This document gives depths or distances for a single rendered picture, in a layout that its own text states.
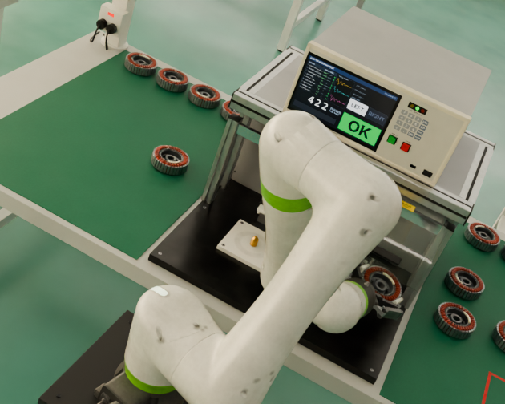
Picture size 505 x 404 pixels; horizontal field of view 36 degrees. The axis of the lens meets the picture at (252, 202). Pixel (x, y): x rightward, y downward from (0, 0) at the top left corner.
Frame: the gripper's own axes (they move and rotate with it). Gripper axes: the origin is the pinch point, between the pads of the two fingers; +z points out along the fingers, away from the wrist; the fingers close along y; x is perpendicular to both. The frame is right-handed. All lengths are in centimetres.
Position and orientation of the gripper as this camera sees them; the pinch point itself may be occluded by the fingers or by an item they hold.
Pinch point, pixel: (380, 285)
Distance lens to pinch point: 200.7
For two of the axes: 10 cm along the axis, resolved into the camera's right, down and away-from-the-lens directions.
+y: 6.7, 6.9, -2.8
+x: 6.2, -7.2, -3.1
